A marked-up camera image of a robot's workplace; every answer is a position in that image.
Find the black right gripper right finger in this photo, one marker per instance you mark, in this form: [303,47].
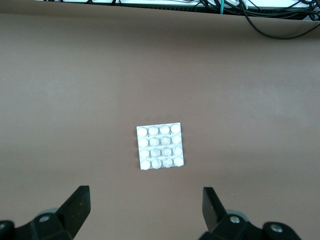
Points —
[212,212]

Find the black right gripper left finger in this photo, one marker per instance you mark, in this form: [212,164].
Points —
[72,212]

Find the white studded base plate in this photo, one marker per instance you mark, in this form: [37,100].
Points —
[160,147]

